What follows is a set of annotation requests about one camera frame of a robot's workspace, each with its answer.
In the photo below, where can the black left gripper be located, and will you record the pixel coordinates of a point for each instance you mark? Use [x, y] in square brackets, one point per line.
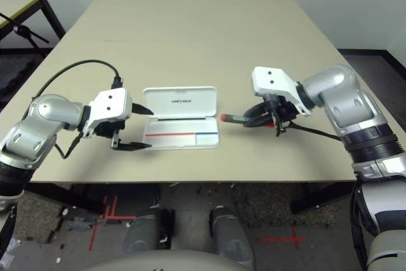
[106, 129]

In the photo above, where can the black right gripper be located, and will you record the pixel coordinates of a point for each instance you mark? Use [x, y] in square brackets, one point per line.
[284, 109]

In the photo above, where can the black marker with red cap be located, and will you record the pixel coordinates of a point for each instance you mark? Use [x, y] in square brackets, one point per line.
[223, 118]

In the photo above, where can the white plastic pencil case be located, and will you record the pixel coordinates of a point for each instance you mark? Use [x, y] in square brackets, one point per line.
[180, 99]

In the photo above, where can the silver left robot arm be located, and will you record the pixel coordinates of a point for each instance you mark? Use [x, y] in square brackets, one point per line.
[47, 115]

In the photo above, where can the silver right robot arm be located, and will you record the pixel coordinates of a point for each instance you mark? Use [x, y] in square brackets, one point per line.
[349, 106]

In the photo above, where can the speckled grey floor mat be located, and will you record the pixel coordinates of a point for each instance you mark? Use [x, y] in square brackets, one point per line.
[269, 204]

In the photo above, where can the grey robot left leg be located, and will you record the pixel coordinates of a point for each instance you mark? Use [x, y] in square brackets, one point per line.
[142, 233]

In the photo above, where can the grey robot leg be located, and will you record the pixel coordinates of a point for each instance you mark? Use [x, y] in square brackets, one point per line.
[230, 236]
[142, 233]

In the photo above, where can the grey robot right leg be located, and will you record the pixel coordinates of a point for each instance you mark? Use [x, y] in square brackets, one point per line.
[230, 236]

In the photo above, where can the grey robot torso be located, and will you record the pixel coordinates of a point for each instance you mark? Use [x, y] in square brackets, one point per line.
[168, 261]

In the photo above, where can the black tripod stand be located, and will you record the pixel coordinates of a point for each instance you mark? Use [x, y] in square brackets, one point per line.
[23, 31]

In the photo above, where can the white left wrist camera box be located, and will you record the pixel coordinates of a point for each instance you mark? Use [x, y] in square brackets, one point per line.
[111, 106]

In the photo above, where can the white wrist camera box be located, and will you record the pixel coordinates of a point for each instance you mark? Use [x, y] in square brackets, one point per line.
[111, 106]
[272, 80]

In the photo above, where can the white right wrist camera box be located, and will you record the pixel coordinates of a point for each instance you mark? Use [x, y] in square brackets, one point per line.
[272, 80]

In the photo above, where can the beige table with black frame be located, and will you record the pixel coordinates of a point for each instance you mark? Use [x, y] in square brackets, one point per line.
[19, 2]

